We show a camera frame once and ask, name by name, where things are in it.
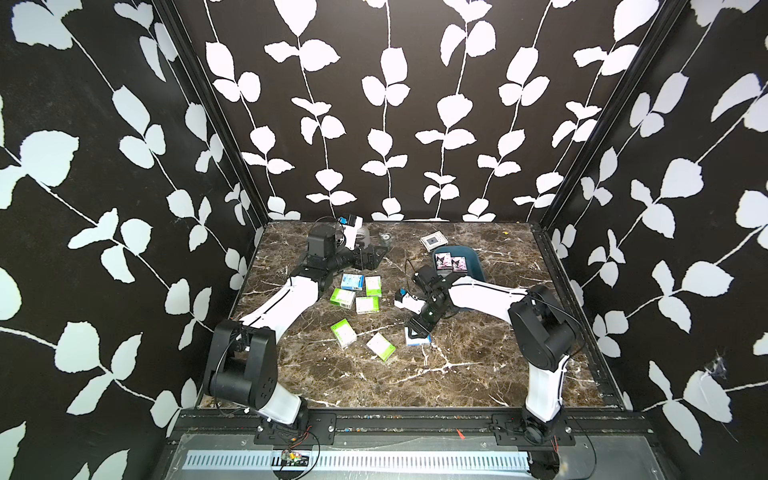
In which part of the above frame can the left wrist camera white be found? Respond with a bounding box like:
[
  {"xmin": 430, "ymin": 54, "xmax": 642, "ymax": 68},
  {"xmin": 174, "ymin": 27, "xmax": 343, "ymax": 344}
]
[{"xmin": 338, "ymin": 215, "xmax": 363, "ymax": 251}]

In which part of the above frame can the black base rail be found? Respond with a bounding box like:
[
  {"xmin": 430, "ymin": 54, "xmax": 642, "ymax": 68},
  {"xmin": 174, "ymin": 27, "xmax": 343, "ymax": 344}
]
[{"xmin": 170, "ymin": 408, "xmax": 654, "ymax": 450}]

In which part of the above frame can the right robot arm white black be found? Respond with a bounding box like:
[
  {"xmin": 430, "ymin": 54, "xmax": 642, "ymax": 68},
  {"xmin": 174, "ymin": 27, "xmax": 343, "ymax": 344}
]
[{"xmin": 395, "ymin": 266, "xmax": 584, "ymax": 443}]

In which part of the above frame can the green tissue pack front left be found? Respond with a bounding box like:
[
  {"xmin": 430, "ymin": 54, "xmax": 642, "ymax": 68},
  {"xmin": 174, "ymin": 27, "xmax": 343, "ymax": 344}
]
[{"xmin": 331, "ymin": 319, "xmax": 358, "ymax": 349}]

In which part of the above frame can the blue Cinnamoroll tissue pack front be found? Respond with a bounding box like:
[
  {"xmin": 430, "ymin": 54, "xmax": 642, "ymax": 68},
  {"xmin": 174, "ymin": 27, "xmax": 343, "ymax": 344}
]
[{"xmin": 405, "ymin": 333, "xmax": 432, "ymax": 346}]

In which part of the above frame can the green tissue pack centre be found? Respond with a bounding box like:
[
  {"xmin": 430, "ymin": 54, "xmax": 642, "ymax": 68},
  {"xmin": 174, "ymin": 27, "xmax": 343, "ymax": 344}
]
[{"xmin": 355, "ymin": 296, "xmax": 380, "ymax": 314}]

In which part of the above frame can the green tissue pack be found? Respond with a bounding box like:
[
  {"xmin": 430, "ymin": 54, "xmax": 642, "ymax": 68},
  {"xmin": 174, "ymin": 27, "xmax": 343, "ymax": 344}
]
[
  {"xmin": 366, "ymin": 333, "xmax": 396, "ymax": 362},
  {"xmin": 355, "ymin": 296, "xmax": 380, "ymax": 314},
  {"xmin": 331, "ymin": 319, "xmax": 358, "ymax": 349},
  {"xmin": 365, "ymin": 276, "xmax": 382, "ymax": 297},
  {"xmin": 329, "ymin": 288, "xmax": 356, "ymax": 309}
]

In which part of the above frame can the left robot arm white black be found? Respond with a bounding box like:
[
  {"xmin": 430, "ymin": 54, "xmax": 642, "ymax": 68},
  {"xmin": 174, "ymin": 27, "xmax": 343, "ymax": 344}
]
[{"xmin": 203, "ymin": 215, "xmax": 387, "ymax": 430}]

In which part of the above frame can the green tissue pack back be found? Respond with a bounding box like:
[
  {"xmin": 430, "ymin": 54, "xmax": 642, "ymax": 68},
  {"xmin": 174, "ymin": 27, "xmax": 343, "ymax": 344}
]
[{"xmin": 365, "ymin": 276, "xmax": 382, "ymax": 297}]

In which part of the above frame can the green tissue pack left middle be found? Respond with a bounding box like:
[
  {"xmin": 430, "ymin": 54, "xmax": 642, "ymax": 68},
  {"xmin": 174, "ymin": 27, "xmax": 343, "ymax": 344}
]
[{"xmin": 329, "ymin": 288, "xmax": 356, "ymax": 309}]

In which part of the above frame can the blue Cinnamoroll tissue pack back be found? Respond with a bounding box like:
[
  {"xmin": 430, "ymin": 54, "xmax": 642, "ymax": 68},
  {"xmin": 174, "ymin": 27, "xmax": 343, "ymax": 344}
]
[{"xmin": 340, "ymin": 273, "xmax": 365, "ymax": 291}]

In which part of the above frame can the teal storage box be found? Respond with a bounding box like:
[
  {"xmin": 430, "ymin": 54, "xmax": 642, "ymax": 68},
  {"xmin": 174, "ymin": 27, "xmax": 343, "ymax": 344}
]
[{"xmin": 432, "ymin": 245, "xmax": 485, "ymax": 281}]

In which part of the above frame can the pink Kuromi tissue pack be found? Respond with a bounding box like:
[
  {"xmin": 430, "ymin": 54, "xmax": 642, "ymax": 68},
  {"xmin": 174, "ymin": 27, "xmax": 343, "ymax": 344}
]
[
  {"xmin": 434, "ymin": 252, "xmax": 453, "ymax": 271},
  {"xmin": 451, "ymin": 256, "xmax": 468, "ymax": 273}
]

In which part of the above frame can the white perforated strip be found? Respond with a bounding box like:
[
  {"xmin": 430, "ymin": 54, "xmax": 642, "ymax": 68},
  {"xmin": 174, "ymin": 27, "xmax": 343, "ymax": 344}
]
[{"xmin": 182, "ymin": 450, "xmax": 531, "ymax": 475}]

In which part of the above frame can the blue cinnamoroll tissue pack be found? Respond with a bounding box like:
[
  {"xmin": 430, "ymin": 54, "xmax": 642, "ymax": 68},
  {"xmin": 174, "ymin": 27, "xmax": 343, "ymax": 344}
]
[
  {"xmin": 340, "ymin": 273, "xmax": 365, "ymax": 291},
  {"xmin": 405, "ymin": 333, "xmax": 432, "ymax": 346}
]

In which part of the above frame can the small white square box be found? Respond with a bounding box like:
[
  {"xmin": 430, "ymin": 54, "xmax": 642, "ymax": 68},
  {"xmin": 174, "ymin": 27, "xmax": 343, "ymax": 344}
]
[{"xmin": 420, "ymin": 231, "xmax": 448, "ymax": 251}]

